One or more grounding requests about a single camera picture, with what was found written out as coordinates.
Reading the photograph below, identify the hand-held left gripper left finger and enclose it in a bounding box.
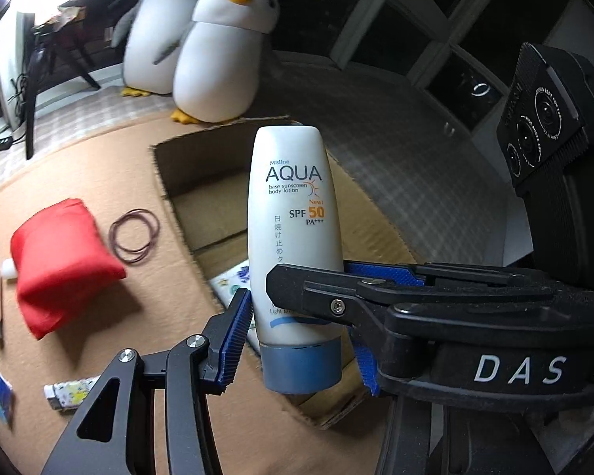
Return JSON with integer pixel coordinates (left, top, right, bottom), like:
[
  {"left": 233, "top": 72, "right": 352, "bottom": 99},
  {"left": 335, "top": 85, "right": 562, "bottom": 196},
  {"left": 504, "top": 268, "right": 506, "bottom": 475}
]
[{"left": 40, "top": 287, "right": 255, "bottom": 475}]

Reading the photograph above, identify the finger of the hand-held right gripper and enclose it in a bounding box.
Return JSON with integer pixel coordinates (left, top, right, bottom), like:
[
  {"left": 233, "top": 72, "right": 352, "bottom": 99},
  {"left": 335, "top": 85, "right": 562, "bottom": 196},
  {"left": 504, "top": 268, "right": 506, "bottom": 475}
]
[
  {"left": 344, "top": 258, "right": 594, "bottom": 294},
  {"left": 266, "top": 263, "right": 565, "bottom": 330}
]

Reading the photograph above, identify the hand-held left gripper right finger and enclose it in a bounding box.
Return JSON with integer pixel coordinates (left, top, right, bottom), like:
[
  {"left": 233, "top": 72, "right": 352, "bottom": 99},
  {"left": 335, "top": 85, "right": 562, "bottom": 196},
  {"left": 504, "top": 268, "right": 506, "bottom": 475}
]
[{"left": 350, "top": 334, "right": 430, "bottom": 475}]

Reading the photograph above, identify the cardboard box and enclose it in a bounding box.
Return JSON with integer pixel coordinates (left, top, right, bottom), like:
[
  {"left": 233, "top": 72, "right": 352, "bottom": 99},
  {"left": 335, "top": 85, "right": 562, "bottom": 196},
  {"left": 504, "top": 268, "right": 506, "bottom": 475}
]
[{"left": 148, "top": 118, "right": 429, "bottom": 429}]

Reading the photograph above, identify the white sunscreen bottle blue cap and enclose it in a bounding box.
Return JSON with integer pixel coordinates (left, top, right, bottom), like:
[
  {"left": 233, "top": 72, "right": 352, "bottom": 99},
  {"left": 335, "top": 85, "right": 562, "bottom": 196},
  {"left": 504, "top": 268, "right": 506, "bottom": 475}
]
[{"left": 247, "top": 125, "right": 345, "bottom": 395}]

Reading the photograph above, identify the small patterned white tube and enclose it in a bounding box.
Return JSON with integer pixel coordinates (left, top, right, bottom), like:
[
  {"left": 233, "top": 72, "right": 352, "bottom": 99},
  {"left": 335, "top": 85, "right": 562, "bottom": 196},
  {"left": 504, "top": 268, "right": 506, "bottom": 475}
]
[{"left": 44, "top": 375, "right": 102, "bottom": 411}]

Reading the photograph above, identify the red fabric pouch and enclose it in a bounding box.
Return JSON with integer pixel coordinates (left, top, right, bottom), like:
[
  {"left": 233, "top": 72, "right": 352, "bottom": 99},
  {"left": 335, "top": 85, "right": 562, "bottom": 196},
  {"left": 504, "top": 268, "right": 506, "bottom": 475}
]
[{"left": 10, "top": 198, "right": 128, "bottom": 341}]

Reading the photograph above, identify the white floral packet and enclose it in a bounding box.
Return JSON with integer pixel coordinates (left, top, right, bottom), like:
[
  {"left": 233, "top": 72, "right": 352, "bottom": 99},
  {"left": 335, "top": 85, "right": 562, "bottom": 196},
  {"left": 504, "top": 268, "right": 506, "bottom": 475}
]
[{"left": 209, "top": 263, "right": 261, "bottom": 354}]

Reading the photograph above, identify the checked blanket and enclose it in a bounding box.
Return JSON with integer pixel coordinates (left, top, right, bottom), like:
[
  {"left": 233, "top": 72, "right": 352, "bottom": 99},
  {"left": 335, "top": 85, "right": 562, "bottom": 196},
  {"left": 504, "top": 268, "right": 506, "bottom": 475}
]
[{"left": 0, "top": 59, "right": 510, "bottom": 268}]

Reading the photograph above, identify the dark rubber band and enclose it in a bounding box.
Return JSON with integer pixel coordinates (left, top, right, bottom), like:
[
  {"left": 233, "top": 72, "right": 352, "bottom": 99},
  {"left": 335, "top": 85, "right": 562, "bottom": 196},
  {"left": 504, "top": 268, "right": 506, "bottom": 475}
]
[
  {"left": 110, "top": 208, "right": 160, "bottom": 254},
  {"left": 111, "top": 217, "right": 158, "bottom": 265}
]

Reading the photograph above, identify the penguin plush toy dark cap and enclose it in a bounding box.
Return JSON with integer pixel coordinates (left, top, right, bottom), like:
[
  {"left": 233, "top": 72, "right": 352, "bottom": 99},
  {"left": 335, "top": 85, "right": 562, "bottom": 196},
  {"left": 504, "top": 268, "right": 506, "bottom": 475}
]
[{"left": 153, "top": 0, "right": 280, "bottom": 127}]

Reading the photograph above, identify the black tripod stand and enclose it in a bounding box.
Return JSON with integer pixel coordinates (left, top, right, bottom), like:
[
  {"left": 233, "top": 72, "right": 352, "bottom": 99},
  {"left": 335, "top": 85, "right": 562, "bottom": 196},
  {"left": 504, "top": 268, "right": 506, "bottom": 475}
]
[{"left": 24, "top": 30, "right": 102, "bottom": 160}]

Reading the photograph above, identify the white window frame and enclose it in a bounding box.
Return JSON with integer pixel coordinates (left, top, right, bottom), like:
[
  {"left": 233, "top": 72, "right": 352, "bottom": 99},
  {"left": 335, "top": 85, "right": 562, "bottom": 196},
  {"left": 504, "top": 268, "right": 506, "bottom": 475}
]
[{"left": 277, "top": 0, "right": 594, "bottom": 134}]

